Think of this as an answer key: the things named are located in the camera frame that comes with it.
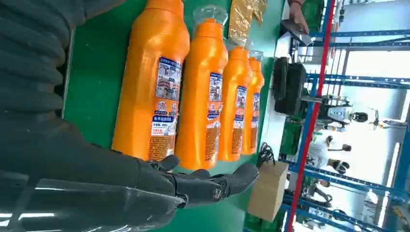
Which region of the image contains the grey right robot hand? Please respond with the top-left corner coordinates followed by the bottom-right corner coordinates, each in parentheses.
top-left (0, 112), bottom-right (260, 232)

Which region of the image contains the person's left hand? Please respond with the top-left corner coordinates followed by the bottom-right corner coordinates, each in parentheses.
top-left (288, 2), bottom-right (310, 35)

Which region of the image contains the dark tablet computer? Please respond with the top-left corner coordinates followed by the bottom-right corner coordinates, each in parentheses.
top-left (281, 19), bottom-right (313, 45)

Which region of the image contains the blue metal shelf rack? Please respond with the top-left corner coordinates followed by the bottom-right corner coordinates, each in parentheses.
top-left (281, 0), bottom-right (410, 232)

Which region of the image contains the large black carry case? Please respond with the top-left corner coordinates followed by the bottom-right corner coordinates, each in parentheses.
top-left (275, 62), bottom-right (307, 116)

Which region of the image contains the red metal pole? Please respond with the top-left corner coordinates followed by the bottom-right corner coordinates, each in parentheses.
top-left (286, 0), bottom-right (336, 232)

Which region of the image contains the green table mat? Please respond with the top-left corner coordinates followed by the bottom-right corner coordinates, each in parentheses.
top-left (62, 0), bottom-right (286, 232)

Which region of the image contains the white humanoid robot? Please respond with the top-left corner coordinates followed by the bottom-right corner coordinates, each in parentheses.
top-left (317, 96), bottom-right (369, 131)

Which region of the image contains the white table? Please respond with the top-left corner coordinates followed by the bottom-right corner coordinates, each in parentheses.
top-left (259, 0), bottom-right (292, 164)

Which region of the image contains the person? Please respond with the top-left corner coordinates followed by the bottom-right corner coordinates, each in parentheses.
top-left (307, 134), bottom-right (352, 175)

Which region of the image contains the brown cardboard box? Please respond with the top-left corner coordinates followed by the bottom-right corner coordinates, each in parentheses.
top-left (247, 161), bottom-right (289, 223)

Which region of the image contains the black coiled cable bundle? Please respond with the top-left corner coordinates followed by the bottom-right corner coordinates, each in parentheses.
top-left (256, 142), bottom-right (276, 169)

